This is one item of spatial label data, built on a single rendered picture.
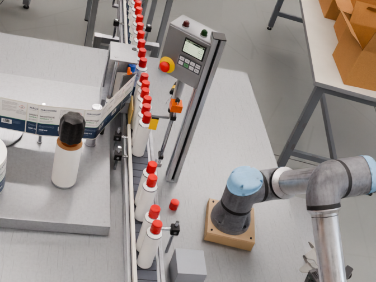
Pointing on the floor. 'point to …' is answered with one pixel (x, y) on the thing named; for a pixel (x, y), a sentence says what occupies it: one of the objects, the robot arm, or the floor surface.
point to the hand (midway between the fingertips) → (309, 250)
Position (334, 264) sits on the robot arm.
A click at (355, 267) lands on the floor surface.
